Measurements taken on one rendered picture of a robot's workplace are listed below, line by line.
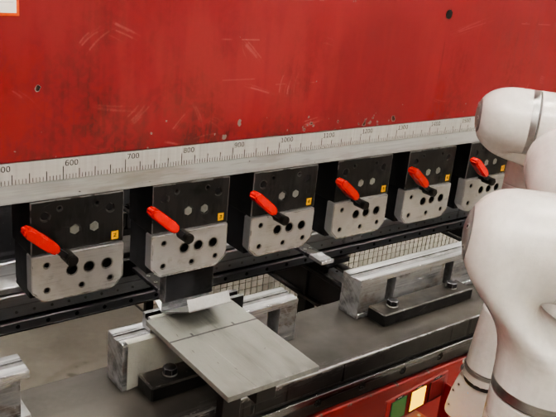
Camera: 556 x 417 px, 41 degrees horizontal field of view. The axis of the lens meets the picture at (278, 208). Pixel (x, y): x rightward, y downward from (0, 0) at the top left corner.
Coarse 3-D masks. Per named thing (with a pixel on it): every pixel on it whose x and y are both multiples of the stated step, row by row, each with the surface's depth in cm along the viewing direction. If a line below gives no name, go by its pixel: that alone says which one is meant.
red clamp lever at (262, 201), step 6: (252, 192) 129; (252, 198) 129; (258, 198) 129; (264, 198) 130; (258, 204) 130; (264, 204) 130; (270, 204) 131; (264, 210) 132; (270, 210) 131; (276, 210) 132; (276, 216) 133; (282, 216) 134; (282, 222) 133; (288, 222) 134
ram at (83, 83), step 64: (64, 0) 101; (128, 0) 107; (192, 0) 113; (256, 0) 120; (320, 0) 128; (384, 0) 137; (448, 0) 147; (512, 0) 159; (0, 64) 99; (64, 64) 104; (128, 64) 110; (192, 64) 116; (256, 64) 124; (320, 64) 132; (384, 64) 142; (448, 64) 153; (512, 64) 166; (0, 128) 102; (64, 128) 107; (128, 128) 114; (192, 128) 120; (256, 128) 129; (320, 128) 138; (0, 192) 105; (64, 192) 111
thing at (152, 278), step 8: (128, 240) 154; (128, 248) 150; (128, 256) 149; (128, 264) 148; (128, 272) 149; (136, 272) 148; (144, 272) 147; (152, 272) 148; (144, 280) 145; (152, 280) 144
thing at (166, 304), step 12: (168, 276) 131; (180, 276) 133; (192, 276) 135; (204, 276) 137; (168, 288) 132; (180, 288) 134; (192, 288) 136; (204, 288) 137; (168, 300) 133; (180, 300) 136
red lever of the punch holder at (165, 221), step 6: (150, 210) 117; (156, 210) 117; (150, 216) 118; (156, 216) 117; (162, 216) 118; (162, 222) 118; (168, 222) 119; (174, 222) 120; (168, 228) 120; (174, 228) 120; (180, 228) 124; (180, 234) 122; (186, 234) 122; (192, 234) 122; (186, 240) 122; (192, 240) 122
